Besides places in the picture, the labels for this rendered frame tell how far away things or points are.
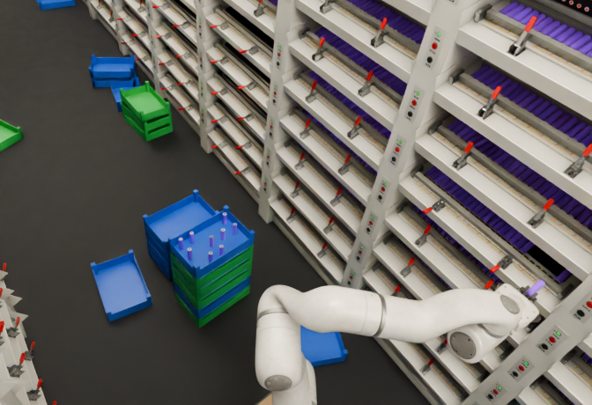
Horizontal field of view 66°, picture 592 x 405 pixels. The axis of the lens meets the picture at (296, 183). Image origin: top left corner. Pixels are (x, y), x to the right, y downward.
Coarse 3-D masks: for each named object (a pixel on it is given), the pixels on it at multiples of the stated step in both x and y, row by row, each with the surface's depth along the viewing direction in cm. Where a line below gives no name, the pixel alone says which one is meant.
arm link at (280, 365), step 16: (272, 320) 99; (288, 320) 99; (256, 336) 100; (272, 336) 96; (288, 336) 97; (256, 352) 96; (272, 352) 94; (288, 352) 94; (256, 368) 95; (272, 368) 92; (288, 368) 93; (304, 368) 104; (272, 384) 93; (288, 384) 94; (304, 384) 113; (272, 400) 118; (288, 400) 114; (304, 400) 116
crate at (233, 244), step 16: (224, 208) 201; (208, 224) 201; (240, 224) 199; (176, 240) 191; (208, 240) 197; (224, 240) 198; (240, 240) 199; (176, 256) 189; (192, 256) 190; (208, 256) 191; (224, 256) 187; (192, 272) 182
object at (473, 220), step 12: (420, 180) 157; (444, 192) 152; (456, 204) 148; (468, 216) 146; (480, 228) 143; (492, 240) 141; (504, 240) 139; (516, 252) 136; (528, 264) 134; (528, 276) 133; (540, 276) 131; (552, 288) 130
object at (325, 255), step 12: (276, 204) 248; (288, 204) 246; (288, 216) 243; (300, 216) 239; (300, 228) 237; (312, 228) 234; (300, 240) 236; (312, 240) 232; (324, 240) 229; (312, 252) 229; (324, 252) 225; (336, 252) 224; (324, 264) 224; (336, 264) 223; (336, 276) 219
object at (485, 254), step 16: (400, 176) 156; (416, 192) 156; (464, 208) 150; (448, 224) 148; (464, 240) 144; (480, 240) 143; (480, 256) 142; (496, 256) 139; (528, 256) 138; (496, 272) 139; (512, 272) 136; (544, 288) 132; (576, 288) 126; (544, 304) 129; (560, 304) 124
